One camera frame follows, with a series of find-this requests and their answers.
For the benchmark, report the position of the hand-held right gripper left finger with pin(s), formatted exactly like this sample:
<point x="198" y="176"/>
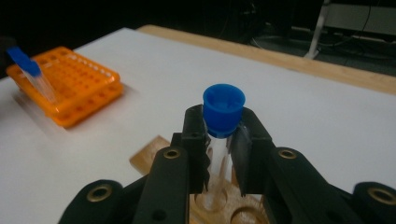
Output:
<point x="174" y="174"/>

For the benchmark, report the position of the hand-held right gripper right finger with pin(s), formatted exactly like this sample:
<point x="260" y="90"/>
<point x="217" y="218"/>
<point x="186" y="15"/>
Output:
<point x="280" y="180"/>

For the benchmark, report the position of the wooden test tube rack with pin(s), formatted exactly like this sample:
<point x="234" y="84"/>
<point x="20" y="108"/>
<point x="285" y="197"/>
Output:
<point x="149" y="158"/>

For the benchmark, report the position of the blue-capped clear test tube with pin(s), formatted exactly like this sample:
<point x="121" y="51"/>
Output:
<point x="222" y="109"/>
<point x="26" y="63"/>

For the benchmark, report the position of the orange plastic test tube rack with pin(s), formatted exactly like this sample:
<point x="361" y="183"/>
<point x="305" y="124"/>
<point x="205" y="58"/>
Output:
<point x="87" y="93"/>

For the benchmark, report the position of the white metal stand frame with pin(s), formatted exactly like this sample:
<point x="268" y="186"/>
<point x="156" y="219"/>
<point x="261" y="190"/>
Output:
<point x="317" y="31"/>

